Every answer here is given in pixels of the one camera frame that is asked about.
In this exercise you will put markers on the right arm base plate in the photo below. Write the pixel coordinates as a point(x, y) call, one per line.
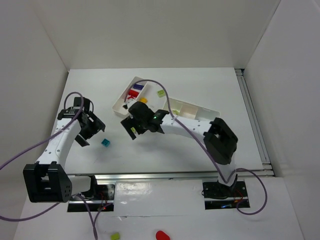
point(220, 197)

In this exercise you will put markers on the red piece outside front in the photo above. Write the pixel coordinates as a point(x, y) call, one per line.
point(161, 235)

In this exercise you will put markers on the aluminium rail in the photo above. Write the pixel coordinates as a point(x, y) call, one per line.
point(265, 159)
point(171, 175)

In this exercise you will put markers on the white divided tray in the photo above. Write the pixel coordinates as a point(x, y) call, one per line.
point(192, 111)
point(117, 106)

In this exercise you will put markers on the small teal lego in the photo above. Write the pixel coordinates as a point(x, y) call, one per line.
point(105, 142)

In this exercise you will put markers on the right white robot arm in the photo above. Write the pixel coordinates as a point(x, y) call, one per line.
point(214, 137)

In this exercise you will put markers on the aluminium front rail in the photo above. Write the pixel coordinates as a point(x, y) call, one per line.
point(171, 175)

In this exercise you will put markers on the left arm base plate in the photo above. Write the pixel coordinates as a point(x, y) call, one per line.
point(100, 197)

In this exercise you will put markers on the red rounded lego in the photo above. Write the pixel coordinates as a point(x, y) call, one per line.
point(133, 94)

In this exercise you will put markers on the green lego outside front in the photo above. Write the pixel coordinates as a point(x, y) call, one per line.
point(115, 236)

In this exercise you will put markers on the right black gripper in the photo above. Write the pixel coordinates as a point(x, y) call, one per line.
point(129, 126)

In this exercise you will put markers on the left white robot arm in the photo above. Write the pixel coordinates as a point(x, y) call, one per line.
point(46, 180)

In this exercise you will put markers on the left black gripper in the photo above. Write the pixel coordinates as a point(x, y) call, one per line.
point(92, 127)

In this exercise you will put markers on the dark blue lego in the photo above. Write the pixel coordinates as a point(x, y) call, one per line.
point(138, 87)

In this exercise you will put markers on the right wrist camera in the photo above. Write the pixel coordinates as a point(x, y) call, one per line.
point(129, 103)

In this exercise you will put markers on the aluminium right rail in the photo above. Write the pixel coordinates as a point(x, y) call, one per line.
point(265, 159)

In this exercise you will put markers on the small yellow lego near tray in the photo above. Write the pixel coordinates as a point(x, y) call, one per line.
point(143, 100)

